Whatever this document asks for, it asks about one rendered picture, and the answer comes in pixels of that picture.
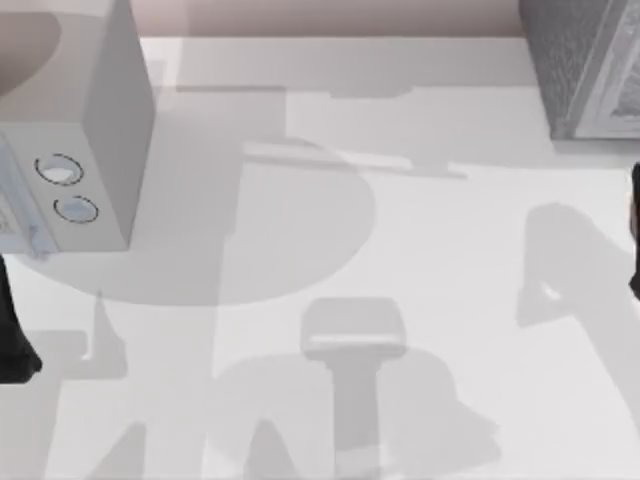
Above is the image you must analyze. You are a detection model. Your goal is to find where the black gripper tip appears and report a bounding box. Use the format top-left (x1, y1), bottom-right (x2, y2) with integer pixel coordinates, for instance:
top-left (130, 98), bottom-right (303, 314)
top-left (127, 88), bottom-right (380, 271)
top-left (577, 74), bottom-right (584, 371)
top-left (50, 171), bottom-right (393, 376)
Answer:
top-left (0, 254), bottom-right (44, 386)
top-left (627, 162), bottom-right (640, 302)

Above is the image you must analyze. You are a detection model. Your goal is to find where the grey cabinet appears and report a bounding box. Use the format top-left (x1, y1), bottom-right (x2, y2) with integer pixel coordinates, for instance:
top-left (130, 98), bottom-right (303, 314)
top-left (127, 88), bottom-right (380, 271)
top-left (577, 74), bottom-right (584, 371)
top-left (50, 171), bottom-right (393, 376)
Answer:
top-left (518, 0), bottom-right (640, 141)

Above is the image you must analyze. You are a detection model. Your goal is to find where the round microwave knob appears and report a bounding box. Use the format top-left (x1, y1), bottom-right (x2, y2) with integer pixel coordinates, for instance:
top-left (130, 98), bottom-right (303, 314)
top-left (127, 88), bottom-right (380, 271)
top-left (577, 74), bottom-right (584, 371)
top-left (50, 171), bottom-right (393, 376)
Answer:
top-left (52, 195), bottom-right (100, 225)
top-left (34, 153), bottom-right (85, 187)

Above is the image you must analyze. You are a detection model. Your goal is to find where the pale microwave oven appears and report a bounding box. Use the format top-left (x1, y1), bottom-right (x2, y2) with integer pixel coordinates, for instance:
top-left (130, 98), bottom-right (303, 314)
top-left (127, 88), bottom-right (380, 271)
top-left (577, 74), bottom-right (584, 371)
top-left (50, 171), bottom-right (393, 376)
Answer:
top-left (0, 0), bottom-right (157, 259)

